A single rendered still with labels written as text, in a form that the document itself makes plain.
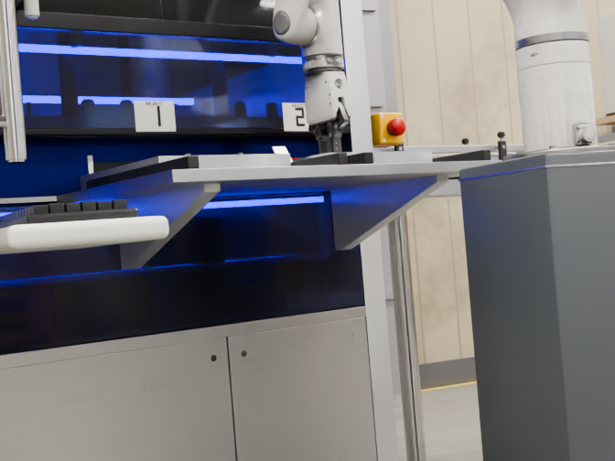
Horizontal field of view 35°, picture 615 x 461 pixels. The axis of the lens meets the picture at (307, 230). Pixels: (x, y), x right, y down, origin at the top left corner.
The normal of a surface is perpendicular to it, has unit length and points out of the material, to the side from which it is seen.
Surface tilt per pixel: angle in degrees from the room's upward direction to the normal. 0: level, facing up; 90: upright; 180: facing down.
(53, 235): 90
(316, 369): 90
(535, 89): 90
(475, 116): 90
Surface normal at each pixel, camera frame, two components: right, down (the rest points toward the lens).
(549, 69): -0.39, 0.02
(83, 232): 0.45, -0.04
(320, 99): -0.77, 0.09
